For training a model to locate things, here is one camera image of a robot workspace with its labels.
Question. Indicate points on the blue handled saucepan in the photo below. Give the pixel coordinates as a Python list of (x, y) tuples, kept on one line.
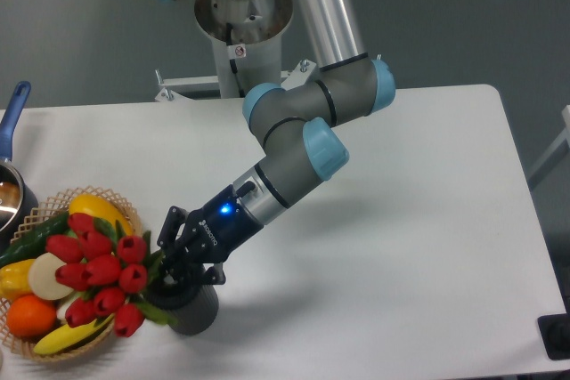
[(17, 199)]

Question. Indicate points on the yellow lemon squash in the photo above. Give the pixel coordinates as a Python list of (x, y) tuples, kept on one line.
[(97, 206)]

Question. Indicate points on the black device at edge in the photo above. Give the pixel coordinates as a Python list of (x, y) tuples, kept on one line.
[(554, 331)]

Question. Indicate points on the green cucumber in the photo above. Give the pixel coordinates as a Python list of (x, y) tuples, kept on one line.
[(32, 243)]

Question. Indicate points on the red tulip bouquet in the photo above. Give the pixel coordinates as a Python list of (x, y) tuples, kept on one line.
[(111, 270)]

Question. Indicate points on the beige round disc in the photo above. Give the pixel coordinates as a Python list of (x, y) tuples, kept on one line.
[(42, 280)]

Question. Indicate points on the yellow banana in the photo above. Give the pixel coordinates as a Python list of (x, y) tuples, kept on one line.
[(65, 337)]

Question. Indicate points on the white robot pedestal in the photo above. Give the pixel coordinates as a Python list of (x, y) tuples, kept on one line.
[(245, 36)]

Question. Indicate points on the dark grey ribbed vase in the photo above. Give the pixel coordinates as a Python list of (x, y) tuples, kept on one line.
[(190, 305)]

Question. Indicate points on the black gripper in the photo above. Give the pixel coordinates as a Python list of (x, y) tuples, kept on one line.
[(209, 235)]

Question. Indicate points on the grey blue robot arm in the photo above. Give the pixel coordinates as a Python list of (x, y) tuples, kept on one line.
[(294, 127)]

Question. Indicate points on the white frame at right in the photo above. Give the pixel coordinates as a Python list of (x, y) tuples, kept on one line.
[(552, 156)]

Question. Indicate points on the yellow bell pepper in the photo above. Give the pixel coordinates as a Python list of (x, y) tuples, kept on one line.
[(14, 280)]

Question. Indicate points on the orange fruit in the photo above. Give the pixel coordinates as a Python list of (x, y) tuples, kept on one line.
[(30, 316)]

